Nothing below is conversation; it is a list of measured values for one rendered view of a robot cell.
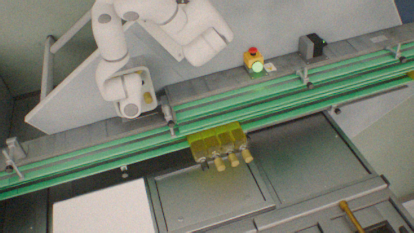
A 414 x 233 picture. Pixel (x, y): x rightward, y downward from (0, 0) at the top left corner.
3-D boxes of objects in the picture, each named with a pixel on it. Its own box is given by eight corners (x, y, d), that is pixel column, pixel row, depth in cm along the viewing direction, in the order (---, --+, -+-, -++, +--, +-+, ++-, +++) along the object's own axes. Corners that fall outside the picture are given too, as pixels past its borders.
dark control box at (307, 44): (297, 50, 176) (306, 59, 170) (299, 35, 171) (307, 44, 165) (314, 46, 177) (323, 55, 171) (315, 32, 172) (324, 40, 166)
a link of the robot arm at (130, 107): (111, 82, 123) (140, 75, 124) (111, 72, 132) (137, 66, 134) (123, 122, 130) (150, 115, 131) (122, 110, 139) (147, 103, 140)
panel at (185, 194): (52, 206, 162) (51, 278, 137) (49, 202, 160) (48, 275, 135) (246, 149, 175) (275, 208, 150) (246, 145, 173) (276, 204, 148)
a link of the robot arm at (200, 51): (170, 36, 129) (181, 57, 116) (199, 11, 127) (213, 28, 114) (187, 54, 135) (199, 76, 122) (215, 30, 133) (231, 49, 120)
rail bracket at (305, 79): (292, 72, 167) (306, 90, 157) (293, 59, 162) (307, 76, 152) (300, 70, 167) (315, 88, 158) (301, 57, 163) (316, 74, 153)
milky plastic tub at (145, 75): (116, 106, 167) (119, 119, 160) (102, 65, 152) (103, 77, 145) (154, 96, 169) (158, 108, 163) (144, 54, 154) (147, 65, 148)
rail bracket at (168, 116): (166, 125, 164) (172, 145, 155) (158, 96, 153) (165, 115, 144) (173, 123, 165) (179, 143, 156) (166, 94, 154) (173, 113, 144)
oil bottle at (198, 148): (184, 132, 170) (196, 166, 155) (182, 123, 167) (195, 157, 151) (196, 129, 171) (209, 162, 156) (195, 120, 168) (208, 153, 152)
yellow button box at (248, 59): (243, 65, 172) (249, 73, 167) (242, 50, 167) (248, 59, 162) (257, 61, 173) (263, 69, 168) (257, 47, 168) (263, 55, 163)
